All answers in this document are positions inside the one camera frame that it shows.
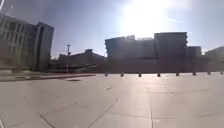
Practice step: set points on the low dark building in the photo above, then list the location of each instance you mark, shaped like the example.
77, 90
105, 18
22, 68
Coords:
86, 60

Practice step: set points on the row of bollards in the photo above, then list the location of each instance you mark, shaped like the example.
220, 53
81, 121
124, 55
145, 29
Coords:
140, 74

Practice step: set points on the pale stone paved plaza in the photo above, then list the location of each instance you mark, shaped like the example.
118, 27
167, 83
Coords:
126, 103

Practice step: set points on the manhole cover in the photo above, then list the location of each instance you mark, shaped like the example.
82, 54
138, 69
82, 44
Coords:
73, 80

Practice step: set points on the pole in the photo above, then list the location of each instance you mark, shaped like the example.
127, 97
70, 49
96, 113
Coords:
68, 56

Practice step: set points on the large dark building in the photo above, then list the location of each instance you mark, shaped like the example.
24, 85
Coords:
166, 50

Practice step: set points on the grass strip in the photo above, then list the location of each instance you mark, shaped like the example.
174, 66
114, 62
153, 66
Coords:
33, 77

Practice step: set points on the row of trees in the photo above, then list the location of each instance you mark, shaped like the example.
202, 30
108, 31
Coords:
20, 56

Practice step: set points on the grey office building with windows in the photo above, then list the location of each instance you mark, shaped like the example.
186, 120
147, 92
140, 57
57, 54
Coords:
16, 33

